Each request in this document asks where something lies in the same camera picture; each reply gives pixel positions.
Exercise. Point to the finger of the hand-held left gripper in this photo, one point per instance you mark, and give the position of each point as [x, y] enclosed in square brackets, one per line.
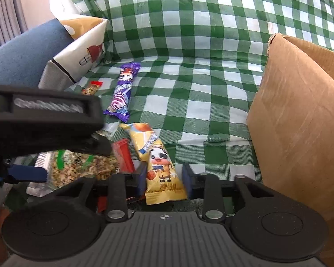
[27, 173]

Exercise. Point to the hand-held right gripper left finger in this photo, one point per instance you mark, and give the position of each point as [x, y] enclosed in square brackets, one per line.
[141, 180]

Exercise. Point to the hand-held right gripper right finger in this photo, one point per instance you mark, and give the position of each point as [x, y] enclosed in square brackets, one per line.
[188, 182]

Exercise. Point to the silver snack packet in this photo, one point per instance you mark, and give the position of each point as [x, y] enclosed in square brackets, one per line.
[37, 190]

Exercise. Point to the yellow cow print snack packet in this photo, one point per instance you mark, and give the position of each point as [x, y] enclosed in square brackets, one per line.
[161, 172]

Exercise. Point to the yellow orange print snack packet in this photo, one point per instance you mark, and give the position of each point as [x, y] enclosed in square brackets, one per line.
[140, 141]

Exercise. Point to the clear grain bar packet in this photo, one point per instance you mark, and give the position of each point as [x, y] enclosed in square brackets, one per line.
[80, 169]

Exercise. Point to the small red snack packet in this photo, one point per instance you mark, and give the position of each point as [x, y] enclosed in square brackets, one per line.
[93, 87]

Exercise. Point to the purple snack packet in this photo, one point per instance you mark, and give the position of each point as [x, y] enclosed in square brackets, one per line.
[122, 94]

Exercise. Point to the brown cardboard box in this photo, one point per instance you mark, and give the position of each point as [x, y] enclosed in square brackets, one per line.
[295, 116]

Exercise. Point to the blue cushion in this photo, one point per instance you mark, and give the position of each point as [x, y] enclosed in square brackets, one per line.
[25, 55]

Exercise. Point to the white mushroom print cushion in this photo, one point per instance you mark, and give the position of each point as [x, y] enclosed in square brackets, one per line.
[80, 47]

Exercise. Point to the grey curtain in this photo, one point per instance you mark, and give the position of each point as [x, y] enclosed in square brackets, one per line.
[5, 11]

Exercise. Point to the green checked cloth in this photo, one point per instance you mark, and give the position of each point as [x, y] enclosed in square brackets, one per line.
[197, 47]

